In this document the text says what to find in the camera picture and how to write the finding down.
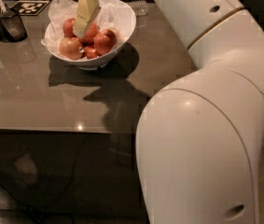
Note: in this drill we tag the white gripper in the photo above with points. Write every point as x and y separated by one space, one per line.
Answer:
86 12

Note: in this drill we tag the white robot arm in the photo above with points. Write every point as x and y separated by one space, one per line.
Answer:
198 139

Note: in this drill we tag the red apple top centre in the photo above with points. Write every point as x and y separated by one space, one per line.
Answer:
88 38

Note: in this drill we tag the red apple back left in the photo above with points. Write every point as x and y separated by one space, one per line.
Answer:
68 27

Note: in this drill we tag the red apple right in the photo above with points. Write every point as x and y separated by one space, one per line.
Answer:
104 41

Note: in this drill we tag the yellowish red apple front left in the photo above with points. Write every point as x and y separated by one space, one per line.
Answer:
71 48

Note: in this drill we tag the small red apple bottom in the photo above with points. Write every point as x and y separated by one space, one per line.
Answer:
90 52

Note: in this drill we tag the white ceramic bowl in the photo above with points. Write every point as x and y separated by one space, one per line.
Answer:
122 22

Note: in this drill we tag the white crumpled paper liner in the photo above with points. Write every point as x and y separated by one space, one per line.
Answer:
61 8

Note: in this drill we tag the fiducial marker card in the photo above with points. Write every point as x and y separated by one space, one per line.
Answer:
29 7

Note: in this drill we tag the black scoop container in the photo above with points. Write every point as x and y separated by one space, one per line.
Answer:
11 24

